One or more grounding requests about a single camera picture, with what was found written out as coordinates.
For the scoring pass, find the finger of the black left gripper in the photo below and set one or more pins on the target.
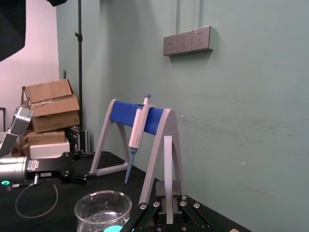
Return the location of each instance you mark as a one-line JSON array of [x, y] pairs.
[[78, 180], [83, 155]]

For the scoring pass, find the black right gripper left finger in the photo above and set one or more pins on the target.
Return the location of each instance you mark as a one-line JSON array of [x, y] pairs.
[[144, 217]]

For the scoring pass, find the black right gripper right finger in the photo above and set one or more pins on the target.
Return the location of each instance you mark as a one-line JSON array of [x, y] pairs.
[[193, 217]]

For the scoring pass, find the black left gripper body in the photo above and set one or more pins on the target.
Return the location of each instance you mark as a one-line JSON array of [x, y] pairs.
[[53, 166]]

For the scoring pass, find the black equipment case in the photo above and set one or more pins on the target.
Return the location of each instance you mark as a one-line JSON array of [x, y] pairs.
[[77, 140]]

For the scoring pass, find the white foam box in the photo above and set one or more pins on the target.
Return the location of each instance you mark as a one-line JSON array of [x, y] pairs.
[[49, 150]]

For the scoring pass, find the small brown cardboard box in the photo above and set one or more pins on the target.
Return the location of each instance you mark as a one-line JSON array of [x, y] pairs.
[[44, 137]]

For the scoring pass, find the clear glass beaker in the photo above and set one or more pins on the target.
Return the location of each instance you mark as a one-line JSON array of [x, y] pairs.
[[101, 207]]

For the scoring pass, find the white blue pipette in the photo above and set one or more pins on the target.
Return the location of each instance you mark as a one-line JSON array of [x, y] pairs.
[[137, 130]]

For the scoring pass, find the open brown cardboard box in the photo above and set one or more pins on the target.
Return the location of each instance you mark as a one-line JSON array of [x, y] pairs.
[[50, 96]]

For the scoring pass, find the black light stand pole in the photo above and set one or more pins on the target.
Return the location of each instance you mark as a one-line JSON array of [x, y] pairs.
[[79, 72]]

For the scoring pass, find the grey pipette stand blue roller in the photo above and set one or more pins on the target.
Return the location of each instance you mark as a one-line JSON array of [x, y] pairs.
[[170, 120]]

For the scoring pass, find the black softbox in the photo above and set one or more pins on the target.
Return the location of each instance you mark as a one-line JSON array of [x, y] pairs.
[[10, 24]]

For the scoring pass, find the grey wall socket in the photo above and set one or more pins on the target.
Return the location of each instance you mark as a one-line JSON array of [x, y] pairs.
[[170, 46], [184, 42], [201, 38]]

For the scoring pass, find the green wall conduit pipe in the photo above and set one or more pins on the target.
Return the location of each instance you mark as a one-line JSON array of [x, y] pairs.
[[178, 17]]

